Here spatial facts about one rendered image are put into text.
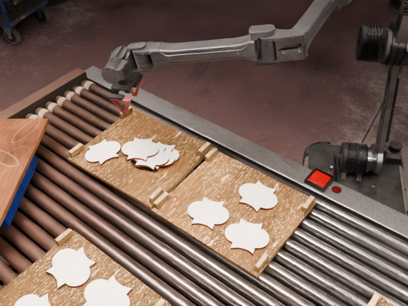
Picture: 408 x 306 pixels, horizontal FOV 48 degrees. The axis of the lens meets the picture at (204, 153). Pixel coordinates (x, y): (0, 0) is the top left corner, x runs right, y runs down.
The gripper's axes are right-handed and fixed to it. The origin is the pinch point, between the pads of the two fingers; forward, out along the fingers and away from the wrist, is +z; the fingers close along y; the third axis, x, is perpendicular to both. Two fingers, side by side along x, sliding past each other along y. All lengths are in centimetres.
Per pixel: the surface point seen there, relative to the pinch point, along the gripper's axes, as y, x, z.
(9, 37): 205, 206, 111
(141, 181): -13.8, -5.8, 23.0
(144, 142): 1.7, -2.1, 19.1
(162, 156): -3.4, -10.6, 20.0
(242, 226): -26, -43, 21
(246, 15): 294, 6, 117
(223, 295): -49, -42, 25
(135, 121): 17.2, 7.5, 23.2
